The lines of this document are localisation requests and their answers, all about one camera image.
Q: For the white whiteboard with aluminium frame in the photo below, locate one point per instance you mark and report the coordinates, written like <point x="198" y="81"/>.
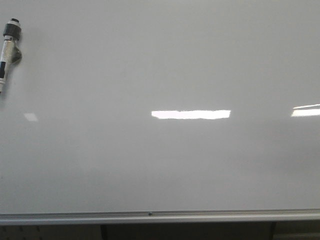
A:
<point x="161" y="111"/>

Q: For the taped black whiteboard marker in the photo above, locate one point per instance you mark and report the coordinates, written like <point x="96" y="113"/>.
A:
<point x="10" y="53"/>

